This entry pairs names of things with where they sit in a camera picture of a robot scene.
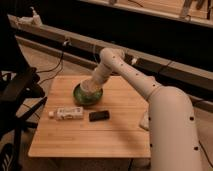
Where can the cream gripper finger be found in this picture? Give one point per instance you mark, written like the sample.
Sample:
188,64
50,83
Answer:
89,86

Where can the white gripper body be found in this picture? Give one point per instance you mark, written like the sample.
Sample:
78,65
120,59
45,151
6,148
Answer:
101,74

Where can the white ceramic cup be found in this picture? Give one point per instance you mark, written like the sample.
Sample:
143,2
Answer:
87,95

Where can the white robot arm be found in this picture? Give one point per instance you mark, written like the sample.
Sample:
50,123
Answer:
174,143

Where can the green ceramic plate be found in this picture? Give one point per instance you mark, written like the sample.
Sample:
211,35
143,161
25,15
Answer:
83,99

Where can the black rectangular phone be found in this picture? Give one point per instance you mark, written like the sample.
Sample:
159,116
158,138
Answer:
98,116

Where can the wooden table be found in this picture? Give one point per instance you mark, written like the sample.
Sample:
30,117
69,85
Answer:
117,137

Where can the white plastic bottle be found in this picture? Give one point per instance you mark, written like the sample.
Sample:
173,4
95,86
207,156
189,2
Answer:
65,113

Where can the black chair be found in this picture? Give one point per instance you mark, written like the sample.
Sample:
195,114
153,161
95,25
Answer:
20,94

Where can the white spray bottle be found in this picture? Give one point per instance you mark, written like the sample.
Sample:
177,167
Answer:
36,17

